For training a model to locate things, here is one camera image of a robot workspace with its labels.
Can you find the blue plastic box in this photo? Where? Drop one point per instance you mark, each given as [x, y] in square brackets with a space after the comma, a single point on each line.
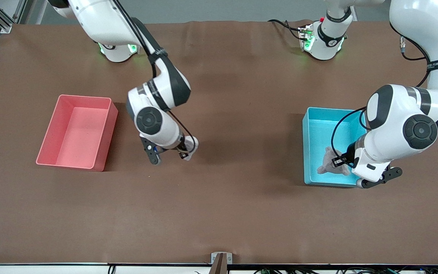
[318, 133]

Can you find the brown table mat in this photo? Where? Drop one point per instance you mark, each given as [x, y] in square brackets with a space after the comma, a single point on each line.
[219, 213]

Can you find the grey plush toy white face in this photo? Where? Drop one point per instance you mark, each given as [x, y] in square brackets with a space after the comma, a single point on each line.
[191, 144]

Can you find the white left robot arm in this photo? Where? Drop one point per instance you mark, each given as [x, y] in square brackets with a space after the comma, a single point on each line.
[424, 23]

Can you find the pink plastic box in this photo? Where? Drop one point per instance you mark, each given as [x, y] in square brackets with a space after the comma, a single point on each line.
[78, 140]

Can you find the white table edge rail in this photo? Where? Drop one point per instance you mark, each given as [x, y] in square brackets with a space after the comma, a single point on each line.
[51, 268]

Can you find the plain grey plush toy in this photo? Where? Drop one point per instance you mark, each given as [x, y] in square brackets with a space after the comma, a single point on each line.
[331, 167]

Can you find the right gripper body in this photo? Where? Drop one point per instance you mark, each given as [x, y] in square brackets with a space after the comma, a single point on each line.
[181, 148]

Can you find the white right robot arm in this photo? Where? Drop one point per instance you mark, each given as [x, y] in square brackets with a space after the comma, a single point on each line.
[101, 19]

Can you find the metal table edge bracket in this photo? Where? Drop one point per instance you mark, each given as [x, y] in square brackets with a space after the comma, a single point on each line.
[221, 260]

